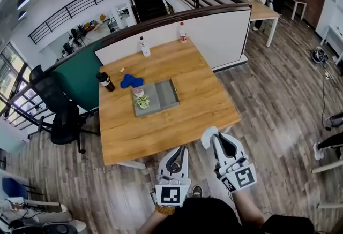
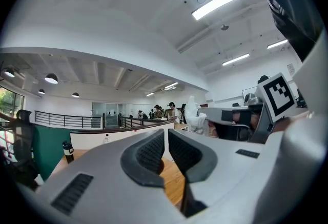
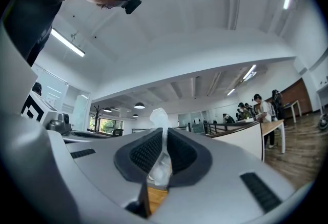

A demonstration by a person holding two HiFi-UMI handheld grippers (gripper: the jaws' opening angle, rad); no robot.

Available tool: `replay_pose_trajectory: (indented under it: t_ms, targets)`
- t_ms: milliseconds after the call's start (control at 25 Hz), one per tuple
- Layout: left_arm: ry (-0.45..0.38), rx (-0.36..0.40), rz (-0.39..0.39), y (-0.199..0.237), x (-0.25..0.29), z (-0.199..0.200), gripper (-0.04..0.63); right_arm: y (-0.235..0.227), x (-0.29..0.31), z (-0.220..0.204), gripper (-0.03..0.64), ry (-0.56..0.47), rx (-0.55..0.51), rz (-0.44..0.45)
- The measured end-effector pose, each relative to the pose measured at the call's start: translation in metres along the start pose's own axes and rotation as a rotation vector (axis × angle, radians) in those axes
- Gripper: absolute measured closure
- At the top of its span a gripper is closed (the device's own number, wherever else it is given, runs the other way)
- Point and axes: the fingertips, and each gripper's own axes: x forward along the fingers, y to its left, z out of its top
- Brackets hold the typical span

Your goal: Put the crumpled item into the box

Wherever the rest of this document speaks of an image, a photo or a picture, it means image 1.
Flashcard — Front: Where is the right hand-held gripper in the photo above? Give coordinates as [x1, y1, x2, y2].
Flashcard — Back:
[212, 132, 258, 193]

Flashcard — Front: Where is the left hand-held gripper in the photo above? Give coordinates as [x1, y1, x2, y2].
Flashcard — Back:
[154, 146, 192, 208]

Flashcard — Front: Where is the white cloth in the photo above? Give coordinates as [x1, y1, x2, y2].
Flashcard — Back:
[200, 126, 219, 149]

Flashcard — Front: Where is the grey tray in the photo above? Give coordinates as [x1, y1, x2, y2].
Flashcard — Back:
[132, 78, 180, 118]

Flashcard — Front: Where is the person's right forearm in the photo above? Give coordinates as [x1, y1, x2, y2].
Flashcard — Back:
[232, 188, 266, 228]

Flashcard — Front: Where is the person's shoe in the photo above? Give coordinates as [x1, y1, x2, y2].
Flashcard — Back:
[191, 185, 204, 198]

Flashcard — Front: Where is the person's black shirt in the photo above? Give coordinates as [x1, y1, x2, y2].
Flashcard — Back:
[155, 197, 315, 234]

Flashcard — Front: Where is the green potted plant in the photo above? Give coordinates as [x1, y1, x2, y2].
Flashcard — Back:
[135, 95, 151, 109]

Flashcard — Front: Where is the blue cloth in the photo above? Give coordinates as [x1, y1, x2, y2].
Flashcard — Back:
[120, 74, 145, 89]

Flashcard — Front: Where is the black tumbler bottle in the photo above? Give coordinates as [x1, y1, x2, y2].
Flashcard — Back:
[95, 72, 116, 93]

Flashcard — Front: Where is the white partition panel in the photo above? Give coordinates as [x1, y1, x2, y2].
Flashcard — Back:
[93, 4, 252, 71]

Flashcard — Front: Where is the black office chair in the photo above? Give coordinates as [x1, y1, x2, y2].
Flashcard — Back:
[28, 64, 101, 155]

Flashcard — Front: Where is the white bottle red cap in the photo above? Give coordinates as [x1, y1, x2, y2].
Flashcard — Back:
[178, 21, 188, 43]

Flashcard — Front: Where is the white black wearable rig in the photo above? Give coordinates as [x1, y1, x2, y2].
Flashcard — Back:
[16, 221, 87, 234]

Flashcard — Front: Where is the green partition panel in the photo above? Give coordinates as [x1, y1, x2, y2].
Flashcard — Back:
[52, 41, 104, 112]

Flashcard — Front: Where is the brown beaded bracelet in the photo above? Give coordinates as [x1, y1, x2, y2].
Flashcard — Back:
[154, 205, 175, 216]

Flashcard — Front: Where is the round device with cables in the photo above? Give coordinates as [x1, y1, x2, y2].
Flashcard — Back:
[310, 46, 329, 64]

